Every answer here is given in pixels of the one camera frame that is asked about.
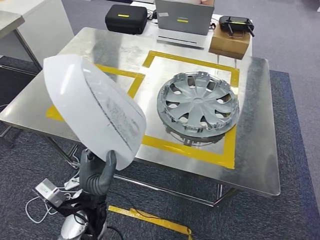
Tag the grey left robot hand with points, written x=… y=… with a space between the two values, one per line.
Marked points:
x=95 y=179

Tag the white curved plastic part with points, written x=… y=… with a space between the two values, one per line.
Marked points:
x=75 y=96

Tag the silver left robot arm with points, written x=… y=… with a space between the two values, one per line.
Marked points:
x=72 y=228

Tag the white power strip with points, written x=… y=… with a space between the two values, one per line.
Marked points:
x=72 y=183

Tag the small yellow tape outline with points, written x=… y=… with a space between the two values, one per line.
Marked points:
x=117 y=71

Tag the large yellow tape square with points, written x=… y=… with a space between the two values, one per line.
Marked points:
x=187 y=150

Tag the grey wheel hubcap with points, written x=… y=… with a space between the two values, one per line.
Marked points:
x=197 y=102

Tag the white panel table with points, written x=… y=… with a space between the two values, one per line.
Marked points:
x=50 y=30

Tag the black zip case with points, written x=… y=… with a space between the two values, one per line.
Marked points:
x=124 y=23

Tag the grey laptop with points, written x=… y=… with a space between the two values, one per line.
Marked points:
x=185 y=13

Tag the brown cardboard box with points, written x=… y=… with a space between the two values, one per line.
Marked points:
x=229 y=46

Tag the person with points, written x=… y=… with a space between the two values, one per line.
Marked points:
x=207 y=2

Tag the black remote controller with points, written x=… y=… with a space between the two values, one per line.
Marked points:
x=235 y=22

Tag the steel frame table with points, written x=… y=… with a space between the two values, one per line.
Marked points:
x=10 y=23

